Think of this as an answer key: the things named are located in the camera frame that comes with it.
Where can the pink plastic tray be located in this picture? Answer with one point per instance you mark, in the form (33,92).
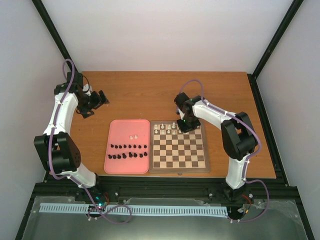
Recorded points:
(120,131)

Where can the wooden chess board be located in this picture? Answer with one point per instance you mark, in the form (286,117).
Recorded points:
(178,153)

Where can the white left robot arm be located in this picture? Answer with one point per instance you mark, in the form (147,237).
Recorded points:
(57,151)

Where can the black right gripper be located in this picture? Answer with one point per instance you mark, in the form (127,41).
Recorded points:
(185,129)

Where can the light blue cable duct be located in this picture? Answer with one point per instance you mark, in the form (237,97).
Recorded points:
(135,210)

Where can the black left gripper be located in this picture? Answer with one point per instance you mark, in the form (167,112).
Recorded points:
(97,100)

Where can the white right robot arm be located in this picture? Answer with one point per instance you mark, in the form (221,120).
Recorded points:
(239,139)

